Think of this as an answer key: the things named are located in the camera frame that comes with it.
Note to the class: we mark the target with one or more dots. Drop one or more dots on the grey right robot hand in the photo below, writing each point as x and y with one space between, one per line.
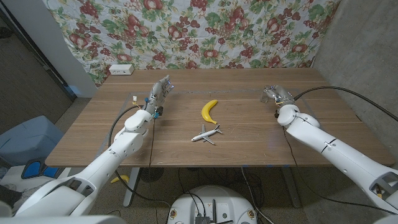
286 98

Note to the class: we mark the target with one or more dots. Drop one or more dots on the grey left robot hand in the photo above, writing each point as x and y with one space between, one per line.
157 93

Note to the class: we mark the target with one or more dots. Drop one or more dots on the clear glass salt shaker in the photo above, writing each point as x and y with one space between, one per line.
264 98

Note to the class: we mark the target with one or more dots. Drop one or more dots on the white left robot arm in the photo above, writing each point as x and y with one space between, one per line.
102 165

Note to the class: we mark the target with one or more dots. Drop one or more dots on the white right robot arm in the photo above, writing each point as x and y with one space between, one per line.
342 155

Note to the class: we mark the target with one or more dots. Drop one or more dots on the yellow toy banana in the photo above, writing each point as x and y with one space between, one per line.
206 112

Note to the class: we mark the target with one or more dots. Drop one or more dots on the white toy airplane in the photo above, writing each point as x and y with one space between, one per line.
205 135

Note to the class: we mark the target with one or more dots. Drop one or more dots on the white power strip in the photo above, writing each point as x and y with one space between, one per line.
121 69

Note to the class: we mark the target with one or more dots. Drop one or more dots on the floral fruit print backdrop cloth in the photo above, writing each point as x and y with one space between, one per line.
186 31

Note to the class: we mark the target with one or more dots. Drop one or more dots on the round black fan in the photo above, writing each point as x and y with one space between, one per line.
151 174

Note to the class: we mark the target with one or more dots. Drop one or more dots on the grey table leg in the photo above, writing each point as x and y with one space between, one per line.
290 186

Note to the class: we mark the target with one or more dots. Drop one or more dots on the yellow object under table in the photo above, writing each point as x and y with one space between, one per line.
122 178

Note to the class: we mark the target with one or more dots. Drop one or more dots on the white table leg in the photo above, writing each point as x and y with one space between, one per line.
132 186

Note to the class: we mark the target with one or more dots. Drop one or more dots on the white robot torso base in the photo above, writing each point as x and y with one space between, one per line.
230 202

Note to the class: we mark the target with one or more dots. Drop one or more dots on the blue-grey plastic bin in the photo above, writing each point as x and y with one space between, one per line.
31 140

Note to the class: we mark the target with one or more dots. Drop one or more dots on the blue and black pedal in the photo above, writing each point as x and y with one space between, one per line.
32 169

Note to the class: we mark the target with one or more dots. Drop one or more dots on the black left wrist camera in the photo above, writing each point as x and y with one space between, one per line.
159 111

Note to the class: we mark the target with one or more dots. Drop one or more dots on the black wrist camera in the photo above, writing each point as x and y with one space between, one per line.
159 111
276 114

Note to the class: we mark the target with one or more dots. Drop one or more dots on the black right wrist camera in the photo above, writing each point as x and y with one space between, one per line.
276 114

